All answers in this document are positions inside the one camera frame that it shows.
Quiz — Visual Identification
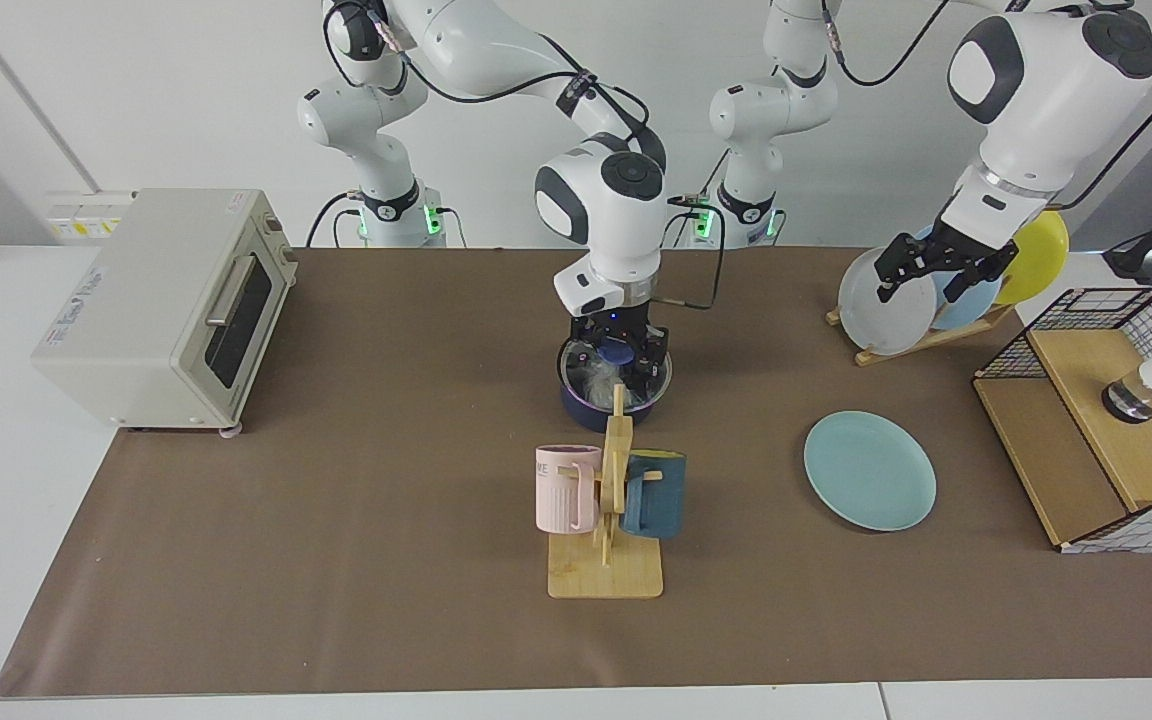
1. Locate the brown table cloth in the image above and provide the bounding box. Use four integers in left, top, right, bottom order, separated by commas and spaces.
0, 247, 1152, 698

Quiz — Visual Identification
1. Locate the black pot with blue handle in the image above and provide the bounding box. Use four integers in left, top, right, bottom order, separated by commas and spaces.
556, 335, 674, 433

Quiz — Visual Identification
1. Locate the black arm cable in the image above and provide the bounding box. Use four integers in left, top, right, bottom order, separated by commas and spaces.
321, 0, 729, 311
821, 0, 1152, 213

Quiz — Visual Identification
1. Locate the wire basket with wooden floor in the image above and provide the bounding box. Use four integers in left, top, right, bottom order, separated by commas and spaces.
972, 287, 1152, 554

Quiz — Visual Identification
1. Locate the glass lid with blue knob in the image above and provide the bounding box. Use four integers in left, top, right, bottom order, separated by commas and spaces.
557, 333, 674, 411

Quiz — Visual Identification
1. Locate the wooden cup stand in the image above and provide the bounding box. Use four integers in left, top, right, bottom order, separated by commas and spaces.
547, 384, 665, 600

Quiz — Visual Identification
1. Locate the wooden plate rack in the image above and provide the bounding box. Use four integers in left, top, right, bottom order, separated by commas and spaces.
825, 303, 1017, 367

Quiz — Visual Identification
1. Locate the pink cup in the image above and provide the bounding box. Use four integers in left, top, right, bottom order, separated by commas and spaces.
535, 445, 604, 534

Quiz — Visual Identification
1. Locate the white vermicelli bundle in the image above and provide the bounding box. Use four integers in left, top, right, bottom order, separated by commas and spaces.
566, 360, 627, 401

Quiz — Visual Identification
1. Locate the grey plate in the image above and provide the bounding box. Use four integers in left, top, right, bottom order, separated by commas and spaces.
837, 246, 939, 357

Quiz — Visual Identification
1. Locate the white wall socket strip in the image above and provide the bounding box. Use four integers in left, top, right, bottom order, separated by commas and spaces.
44, 190, 142, 241

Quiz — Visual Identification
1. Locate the dark teal cup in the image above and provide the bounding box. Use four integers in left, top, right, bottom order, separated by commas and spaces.
620, 450, 688, 541

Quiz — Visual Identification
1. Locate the pale toaster oven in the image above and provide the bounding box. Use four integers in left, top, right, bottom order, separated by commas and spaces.
31, 188, 298, 438

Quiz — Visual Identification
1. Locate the light blue plate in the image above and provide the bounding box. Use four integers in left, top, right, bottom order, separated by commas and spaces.
904, 220, 1004, 332

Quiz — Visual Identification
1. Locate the yellow plate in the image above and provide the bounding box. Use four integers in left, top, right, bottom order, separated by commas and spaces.
991, 208, 1071, 306

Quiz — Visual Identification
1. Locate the pale green plate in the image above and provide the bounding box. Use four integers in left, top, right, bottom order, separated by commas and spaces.
803, 410, 938, 533

